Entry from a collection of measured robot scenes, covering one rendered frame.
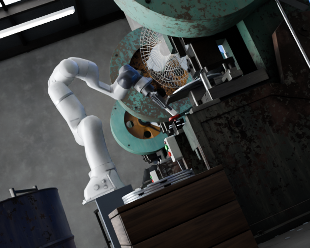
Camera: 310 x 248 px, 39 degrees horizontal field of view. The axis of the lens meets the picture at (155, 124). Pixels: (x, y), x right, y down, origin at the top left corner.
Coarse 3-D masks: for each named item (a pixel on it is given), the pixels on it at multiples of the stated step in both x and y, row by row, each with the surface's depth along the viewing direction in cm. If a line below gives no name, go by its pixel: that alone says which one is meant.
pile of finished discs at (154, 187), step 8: (168, 176) 155; (176, 176) 157; (184, 176) 158; (152, 184) 154; (160, 184) 154; (168, 184) 157; (136, 192) 157; (144, 192) 155; (152, 192) 154; (128, 200) 160
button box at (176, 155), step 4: (172, 136) 242; (164, 140) 247; (168, 140) 241; (172, 140) 241; (168, 144) 241; (172, 144) 241; (176, 144) 241; (172, 148) 240; (176, 148) 241; (172, 152) 240; (176, 152) 240; (180, 152) 240; (172, 156) 242; (176, 156) 240; (180, 156) 240; (176, 160) 243; (180, 164) 246
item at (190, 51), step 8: (200, 40) 226; (208, 40) 226; (184, 48) 238; (192, 48) 225; (200, 48) 225; (208, 48) 225; (216, 48) 225; (192, 56) 229; (200, 56) 224; (208, 56) 224; (216, 56) 224; (192, 64) 225; (200, 64) 223; (208, 64) 223; (192, 72) 230; (200, 72) 228
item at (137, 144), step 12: (120, 108) 535; (120, 120) 532; (132, 120) 541; (120, 132) 528; (132, 132) 537; (144, 132) 560; (156, 132) 541; (120, 144) 537; (132, 144) 527; (144, 144) 528; (156, 144) 530; (144, 156) 568; (156, 156) 564
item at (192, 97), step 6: (198, 84) 221; (186, 90) 220; (192, 90) 222; (198, 90) 222; (204, 90) 223; (168, 96) 219; (174, 96) 221; (180, 96) 226; (186, 96) 232; (192, 96) 222; (198, 96) 222; (168, 102) 228; (192, 102) 226; (198, 102) 221
